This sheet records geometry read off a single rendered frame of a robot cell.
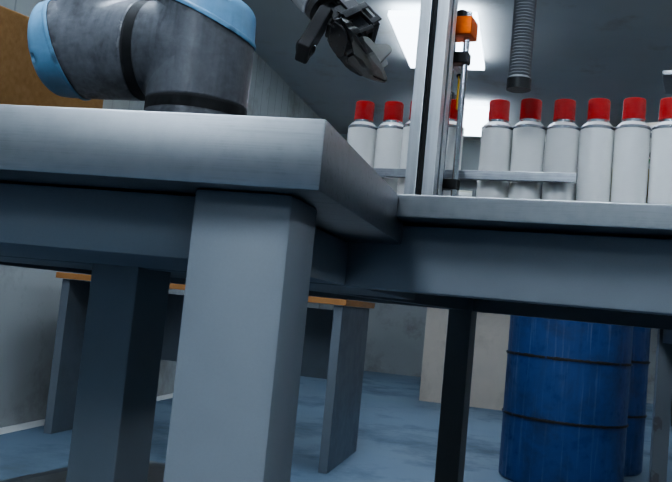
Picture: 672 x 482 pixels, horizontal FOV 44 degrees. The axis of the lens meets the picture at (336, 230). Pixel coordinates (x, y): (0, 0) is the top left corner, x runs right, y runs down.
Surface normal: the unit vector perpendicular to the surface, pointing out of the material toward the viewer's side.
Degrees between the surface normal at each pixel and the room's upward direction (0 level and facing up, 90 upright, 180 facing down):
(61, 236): 90
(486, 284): 90
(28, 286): 90
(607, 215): 90
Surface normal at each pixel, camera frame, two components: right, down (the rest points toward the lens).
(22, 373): 0.97, 0.07
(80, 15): -0.21, -0.40
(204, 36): 0.19, -0.07
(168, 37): -0.25, -0.11
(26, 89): 0.84, 0.04
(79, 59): -0.27, 0.36
